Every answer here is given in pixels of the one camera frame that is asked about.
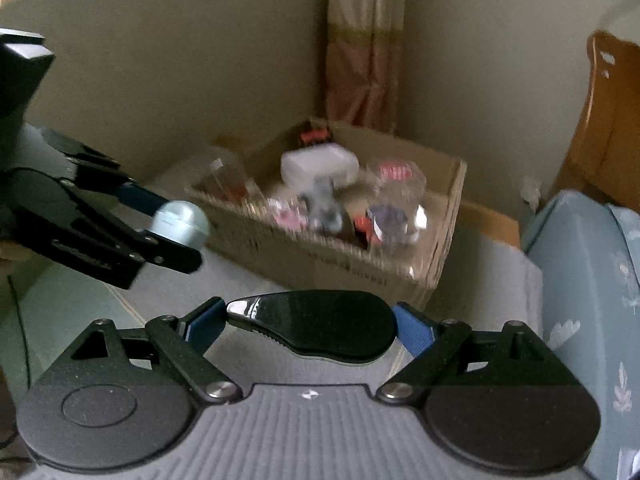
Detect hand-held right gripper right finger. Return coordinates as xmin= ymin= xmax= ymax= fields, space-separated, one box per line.
xmin=377 ymin=302 xmax=568 ymax=403

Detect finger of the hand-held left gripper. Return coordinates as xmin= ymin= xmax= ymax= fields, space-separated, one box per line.
xmin=50 ymin=180 xmax=205 ymax=291
xmin=45 ymin=127 xmax=172 ymax=219

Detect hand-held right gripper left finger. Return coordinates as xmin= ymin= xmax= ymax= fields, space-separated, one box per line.
xmin=70 ymin=296 xmax=244 ymax=403

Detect light blue earbuds case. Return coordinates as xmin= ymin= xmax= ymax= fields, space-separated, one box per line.
xmin=150 ymin=200 xmax=211 ymax=251

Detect clear bottle of gold capsules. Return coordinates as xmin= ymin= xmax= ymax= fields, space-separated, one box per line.
xmin=207 ymin=147 xmax=266 ymax=206

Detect black glossy plastic object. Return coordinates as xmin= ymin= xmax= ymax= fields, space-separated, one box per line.
xmin=226 ymin=290 xmax=398 ymax=363

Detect cardboard box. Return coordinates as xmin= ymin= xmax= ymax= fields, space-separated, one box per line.
xmin=187 ymin=117 xmax=468 ymax=311

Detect blue toy car red wheels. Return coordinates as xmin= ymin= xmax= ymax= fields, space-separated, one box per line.
xmin=354 ymin=205 xmax=411 ymax=247

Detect pink clear plastic toy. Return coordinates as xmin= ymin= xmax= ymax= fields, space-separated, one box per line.
xmin=267 ymin=197 xmax=308 ymax=231

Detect grey plush cat toy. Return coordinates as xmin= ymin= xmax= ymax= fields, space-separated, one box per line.
xmin=300 ymin=175 xmax=346 ymax=233

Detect red wooden toy train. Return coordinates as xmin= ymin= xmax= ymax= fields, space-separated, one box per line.
xmin=300 ymin=127 xmax=333 ymax=147

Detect grey plaid blanket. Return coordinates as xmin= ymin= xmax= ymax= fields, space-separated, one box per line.
xmin=0 ymin=157 xmax=546 ymax=461

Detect clear jar with red label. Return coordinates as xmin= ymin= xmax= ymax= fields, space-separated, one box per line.
xmin=367 ymin=157 xmax=426 ymax=201

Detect light blue printed bedsheet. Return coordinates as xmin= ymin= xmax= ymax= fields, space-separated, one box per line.
xmin=522 ymin=189 xmax=640 ymax=480

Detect white plastic container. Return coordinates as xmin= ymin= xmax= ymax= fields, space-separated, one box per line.
xmin=280 ymin=142 xmax=360 ymax=191

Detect white crumpled paper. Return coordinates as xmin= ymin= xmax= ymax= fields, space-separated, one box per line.
xmin=520 ymin=177 xmax=544 ymax=207

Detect patterned pink curtain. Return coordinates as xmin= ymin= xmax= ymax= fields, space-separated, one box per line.
xmin=325 ymin=0 xmax=406 ymax=136

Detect wooden headboard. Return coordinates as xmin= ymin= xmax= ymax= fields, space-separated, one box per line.
xmin=550 ymin=30 xmax=640 ymax=216

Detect thin black cable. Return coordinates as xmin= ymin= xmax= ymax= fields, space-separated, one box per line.
xmin=6 ymin=275 xmax=32 ymax=453

